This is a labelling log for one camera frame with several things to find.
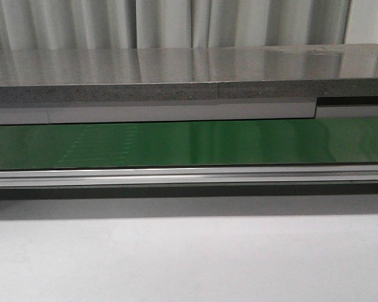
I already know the green conveyor belt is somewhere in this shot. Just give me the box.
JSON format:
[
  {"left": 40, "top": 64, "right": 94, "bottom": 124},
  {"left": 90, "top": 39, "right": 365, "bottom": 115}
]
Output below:
[{"left": 0, "top": 118, "right": 378, "bottom": 171}]

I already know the white pleated curtain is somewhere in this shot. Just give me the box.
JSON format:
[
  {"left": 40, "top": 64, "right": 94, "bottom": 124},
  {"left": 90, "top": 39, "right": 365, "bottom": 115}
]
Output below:
[{"left": 0, "top": 1, "right": 378, "bottom": 50}]

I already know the grey rear conveyor rail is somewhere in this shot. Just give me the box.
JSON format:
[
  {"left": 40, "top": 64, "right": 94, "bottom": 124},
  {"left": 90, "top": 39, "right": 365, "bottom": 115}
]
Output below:
[{"left": 0, "top": 96, "right": 378, "bottom": 125}]

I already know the aluminium front conveyor rail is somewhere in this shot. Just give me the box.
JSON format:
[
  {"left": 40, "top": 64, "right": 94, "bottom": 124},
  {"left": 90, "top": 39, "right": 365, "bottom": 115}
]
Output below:
[{"left": 0, "top": 164, "right": 378, "bottom": 188}]

